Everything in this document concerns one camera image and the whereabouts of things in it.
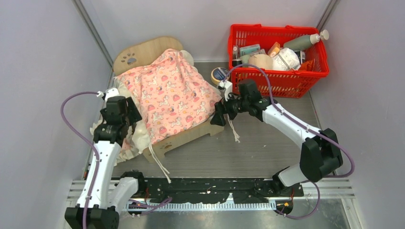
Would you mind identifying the small pink ruffled pillow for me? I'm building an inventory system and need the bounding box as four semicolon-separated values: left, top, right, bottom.
89;121;145;165

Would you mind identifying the white round pouch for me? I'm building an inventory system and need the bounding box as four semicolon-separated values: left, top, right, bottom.
272;48;301;71

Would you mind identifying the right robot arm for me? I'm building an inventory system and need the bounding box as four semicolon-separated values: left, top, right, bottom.
210;79;343;196

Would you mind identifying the red plastic basket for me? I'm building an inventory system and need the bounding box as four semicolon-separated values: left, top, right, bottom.
227;24;329;98

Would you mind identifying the orange small box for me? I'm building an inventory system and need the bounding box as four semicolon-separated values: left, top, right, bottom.
267;42;281;58

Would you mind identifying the beige tape roll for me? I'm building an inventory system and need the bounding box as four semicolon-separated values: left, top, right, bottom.
248;54;273;70

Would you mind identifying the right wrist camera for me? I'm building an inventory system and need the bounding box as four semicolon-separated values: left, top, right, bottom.
217;80;233;101

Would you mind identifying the orange snack packet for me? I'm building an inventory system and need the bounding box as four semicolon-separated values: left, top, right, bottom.
298;59;315;72

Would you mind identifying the wooden pet bed frame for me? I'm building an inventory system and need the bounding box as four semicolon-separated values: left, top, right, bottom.
113;36;222;163

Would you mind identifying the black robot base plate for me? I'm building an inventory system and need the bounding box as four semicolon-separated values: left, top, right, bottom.
134;177;304;204

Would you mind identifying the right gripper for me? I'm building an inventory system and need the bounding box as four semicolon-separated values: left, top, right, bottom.
210;91;249;127

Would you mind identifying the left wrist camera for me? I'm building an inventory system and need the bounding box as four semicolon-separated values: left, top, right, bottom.
96;87;119;101

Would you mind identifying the pink unicorn mattress cushion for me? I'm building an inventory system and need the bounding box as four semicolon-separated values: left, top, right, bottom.
115;49;221;152

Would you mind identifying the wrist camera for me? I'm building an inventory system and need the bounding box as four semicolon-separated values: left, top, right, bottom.
217;80;233;101
96;87;119;101

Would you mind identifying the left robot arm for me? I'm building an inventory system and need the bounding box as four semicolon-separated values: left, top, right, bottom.
64;95;147;229

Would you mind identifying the green pump bottle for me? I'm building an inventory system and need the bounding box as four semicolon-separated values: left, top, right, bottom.
283;30;330;51

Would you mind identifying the teal box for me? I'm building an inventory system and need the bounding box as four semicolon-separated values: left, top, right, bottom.
239;44;261;56

